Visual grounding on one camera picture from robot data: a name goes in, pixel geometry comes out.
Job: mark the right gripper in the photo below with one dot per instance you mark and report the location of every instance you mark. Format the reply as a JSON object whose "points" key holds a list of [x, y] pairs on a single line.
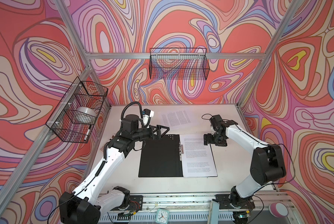
{"points": [[210, 138]]}

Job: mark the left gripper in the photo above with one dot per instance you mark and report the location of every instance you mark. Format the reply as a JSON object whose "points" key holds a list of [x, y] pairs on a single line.
{"points": [[157, 136]]}

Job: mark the red folder with black interior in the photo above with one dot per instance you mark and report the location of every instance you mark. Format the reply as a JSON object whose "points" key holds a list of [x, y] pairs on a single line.
{"points": [[161, 158]]}

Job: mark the printed paper sheet back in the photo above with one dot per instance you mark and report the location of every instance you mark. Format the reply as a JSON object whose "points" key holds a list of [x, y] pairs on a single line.
{"points": [[197, 158]]}

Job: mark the printed paper sheet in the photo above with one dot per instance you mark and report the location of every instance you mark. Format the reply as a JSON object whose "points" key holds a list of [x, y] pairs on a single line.
{"points": [[197, 158], [176, 119]]}

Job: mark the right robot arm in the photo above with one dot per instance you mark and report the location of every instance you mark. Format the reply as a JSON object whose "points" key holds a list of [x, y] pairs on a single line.
{"points": [[267, 163]]}

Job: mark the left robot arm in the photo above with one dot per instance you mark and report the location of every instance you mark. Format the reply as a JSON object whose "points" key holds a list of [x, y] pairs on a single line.
{"points": [[85, 205]]}

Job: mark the white calculator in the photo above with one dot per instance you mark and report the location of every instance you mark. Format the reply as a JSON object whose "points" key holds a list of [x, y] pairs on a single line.
{"points": [[105, 147]]}

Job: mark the black marker pen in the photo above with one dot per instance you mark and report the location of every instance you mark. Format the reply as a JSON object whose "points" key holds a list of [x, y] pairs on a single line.
{"points": [[86, 135]]}

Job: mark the silver tape roll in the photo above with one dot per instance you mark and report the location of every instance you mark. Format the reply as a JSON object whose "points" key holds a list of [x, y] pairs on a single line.
{"points": [[85, 115]]}

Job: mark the small teal clock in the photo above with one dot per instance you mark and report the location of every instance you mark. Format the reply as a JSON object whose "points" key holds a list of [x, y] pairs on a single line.
{"points": [[162, 216]]}

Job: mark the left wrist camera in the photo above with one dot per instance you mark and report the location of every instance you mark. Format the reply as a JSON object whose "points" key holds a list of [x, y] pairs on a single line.
{"points": [[133, 122]]}

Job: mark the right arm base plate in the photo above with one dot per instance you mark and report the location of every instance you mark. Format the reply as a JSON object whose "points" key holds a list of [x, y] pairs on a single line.
{"points": [[226, 201]]}

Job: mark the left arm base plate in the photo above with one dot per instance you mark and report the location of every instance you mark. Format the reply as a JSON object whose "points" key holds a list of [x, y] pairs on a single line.
{"points": [[132, 203]]}

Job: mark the black wire basket back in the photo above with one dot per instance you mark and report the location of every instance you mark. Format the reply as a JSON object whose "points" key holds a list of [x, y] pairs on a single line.
{"points": [[178, 63]]}

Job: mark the black wire basket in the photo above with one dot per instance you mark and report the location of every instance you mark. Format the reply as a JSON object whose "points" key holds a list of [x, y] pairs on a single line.
{"points": [[178, 63], [62, 121]]}

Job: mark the black wire basket left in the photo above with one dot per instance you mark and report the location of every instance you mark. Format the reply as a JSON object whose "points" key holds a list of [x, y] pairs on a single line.
{"points": [[62, 121]]}

